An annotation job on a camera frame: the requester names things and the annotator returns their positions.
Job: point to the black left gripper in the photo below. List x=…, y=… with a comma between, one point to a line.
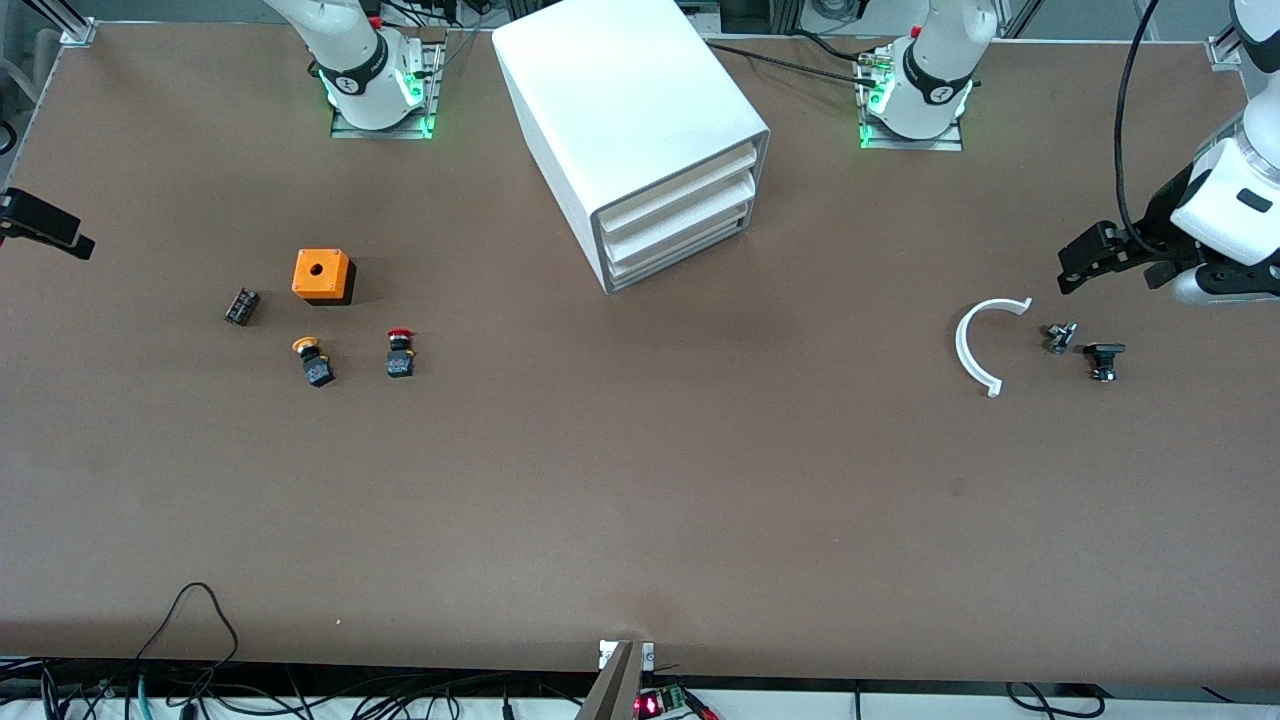
x=1163, y=219

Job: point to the red mushroom push button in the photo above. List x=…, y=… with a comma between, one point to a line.
x=400, y=357

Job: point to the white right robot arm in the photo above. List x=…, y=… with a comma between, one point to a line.
x=350, y=50

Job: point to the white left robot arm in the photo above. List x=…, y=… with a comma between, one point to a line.
x=940, y=60

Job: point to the yellow mushroom push button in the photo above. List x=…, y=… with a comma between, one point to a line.
x=316, y=365

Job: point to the white cabinet drawer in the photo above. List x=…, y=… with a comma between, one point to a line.
x=680, y=222
x=680, y=192
x=680, y=250

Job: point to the small silver metal fitting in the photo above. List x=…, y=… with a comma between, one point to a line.
x=1060, y=337

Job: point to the white semicircular plastic clamp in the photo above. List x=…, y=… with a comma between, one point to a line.
x=962, y=345

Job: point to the small black terminal block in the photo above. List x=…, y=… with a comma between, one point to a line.
x=241, y=305

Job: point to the white plastic bin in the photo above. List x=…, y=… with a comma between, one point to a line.
x=620, y=90

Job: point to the circuit board with red LED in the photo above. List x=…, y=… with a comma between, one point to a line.
x=662, y=703

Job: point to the black flat-head switch component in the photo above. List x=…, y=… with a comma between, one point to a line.
x=1103, y=352

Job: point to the aluminium frame post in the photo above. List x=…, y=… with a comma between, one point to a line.
x=75, y=30
x=1222, y=50

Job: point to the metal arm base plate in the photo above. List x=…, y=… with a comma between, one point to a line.
x=385, y=133
x=910, y=145

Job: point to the orange button enclosure box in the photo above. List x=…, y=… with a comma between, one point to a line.
x=320, y=275

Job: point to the grey metal camera bracket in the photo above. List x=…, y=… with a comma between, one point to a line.
x=615, y=690

